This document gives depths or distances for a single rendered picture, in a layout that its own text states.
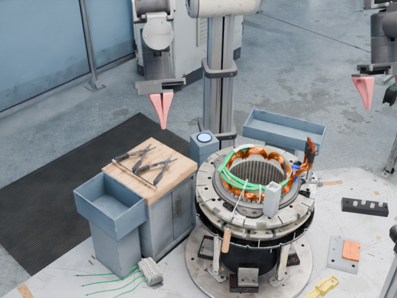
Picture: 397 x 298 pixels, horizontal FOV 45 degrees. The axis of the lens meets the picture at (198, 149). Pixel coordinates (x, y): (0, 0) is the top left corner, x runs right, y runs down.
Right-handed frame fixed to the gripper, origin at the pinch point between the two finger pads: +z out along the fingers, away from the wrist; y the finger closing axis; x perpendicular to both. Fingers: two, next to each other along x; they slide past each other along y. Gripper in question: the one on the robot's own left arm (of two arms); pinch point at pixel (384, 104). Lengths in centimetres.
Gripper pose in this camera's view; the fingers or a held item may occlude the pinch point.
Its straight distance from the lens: 116.6
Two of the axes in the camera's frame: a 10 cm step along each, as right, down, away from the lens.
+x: -1.6, -1.7, 9.7
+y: 9.8, -1.1, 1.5
